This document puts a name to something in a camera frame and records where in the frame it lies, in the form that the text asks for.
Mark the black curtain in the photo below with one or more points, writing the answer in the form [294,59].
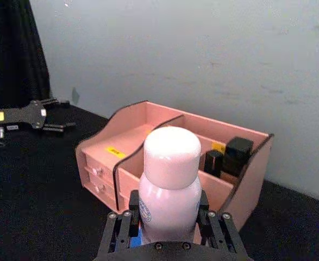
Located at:
[11,51]

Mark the white bottle with round cap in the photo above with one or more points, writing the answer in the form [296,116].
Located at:
[170,187]

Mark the black table cloth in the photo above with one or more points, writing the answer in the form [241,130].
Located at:
[39,190]

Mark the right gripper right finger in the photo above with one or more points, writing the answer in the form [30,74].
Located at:
[221,231]

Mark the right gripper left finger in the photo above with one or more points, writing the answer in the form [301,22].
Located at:
[121,231]

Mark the black bottle with faceted cap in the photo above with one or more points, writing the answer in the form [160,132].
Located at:
[236,159]

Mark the small black cylindrical bottle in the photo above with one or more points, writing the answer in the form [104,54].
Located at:
[213,162]

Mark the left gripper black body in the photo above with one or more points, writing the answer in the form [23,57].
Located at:
[26,115]

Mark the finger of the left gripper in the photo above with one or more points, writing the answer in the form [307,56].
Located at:
[59,126]
[56,102]

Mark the pink wooden organizer box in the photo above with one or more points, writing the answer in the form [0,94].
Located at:
[240,187]

